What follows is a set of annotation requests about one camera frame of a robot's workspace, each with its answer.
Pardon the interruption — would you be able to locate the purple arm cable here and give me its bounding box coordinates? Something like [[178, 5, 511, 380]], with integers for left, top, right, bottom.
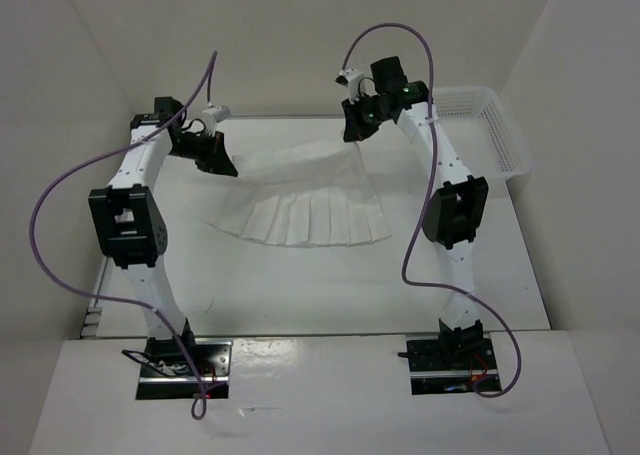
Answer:
[[341, 22, 524, 399], [28, 50, 221, 420]]

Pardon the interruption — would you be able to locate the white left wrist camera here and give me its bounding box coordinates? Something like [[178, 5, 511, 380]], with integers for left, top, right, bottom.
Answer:
[[201, 105, 231, 132]]

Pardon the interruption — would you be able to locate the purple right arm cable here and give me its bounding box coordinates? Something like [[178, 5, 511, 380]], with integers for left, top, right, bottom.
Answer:
[[341, 22, 524, 399]]

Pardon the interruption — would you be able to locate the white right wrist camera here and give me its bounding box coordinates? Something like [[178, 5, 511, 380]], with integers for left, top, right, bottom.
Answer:
[[335, 68, 365, 102]]

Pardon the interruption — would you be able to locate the white plastic basket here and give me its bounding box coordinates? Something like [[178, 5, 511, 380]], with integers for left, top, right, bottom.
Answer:
[[434, 86, 532, 181]]

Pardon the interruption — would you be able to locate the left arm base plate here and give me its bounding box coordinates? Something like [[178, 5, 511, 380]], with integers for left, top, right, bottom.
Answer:
[[121, 338, 233, 401]]

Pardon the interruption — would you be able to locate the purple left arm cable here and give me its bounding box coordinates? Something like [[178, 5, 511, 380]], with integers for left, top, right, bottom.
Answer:
[[28, 50, 221, 420]]

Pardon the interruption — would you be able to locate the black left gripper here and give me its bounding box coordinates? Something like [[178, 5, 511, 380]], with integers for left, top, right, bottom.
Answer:
[[168, 128, 236, 176]]

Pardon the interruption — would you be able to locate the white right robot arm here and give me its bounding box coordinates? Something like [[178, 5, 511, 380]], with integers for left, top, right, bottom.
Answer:
[[336, 57, 489, 368]]

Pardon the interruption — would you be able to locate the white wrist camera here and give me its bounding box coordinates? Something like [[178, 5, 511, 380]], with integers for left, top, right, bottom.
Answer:
[[335, 68, 365, 102], [201, 105, 231, 132]]

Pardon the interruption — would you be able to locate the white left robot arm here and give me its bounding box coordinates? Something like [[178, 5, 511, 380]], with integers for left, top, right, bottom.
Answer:
[[88, 97, 238, 375]]

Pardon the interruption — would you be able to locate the white pleated skirt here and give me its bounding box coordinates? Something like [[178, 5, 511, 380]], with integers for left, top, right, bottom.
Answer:
[[205, 140, 391, 248]]

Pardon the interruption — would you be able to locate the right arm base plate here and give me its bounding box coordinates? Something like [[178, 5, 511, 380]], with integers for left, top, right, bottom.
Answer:
[[397, 336, 502, 396]]

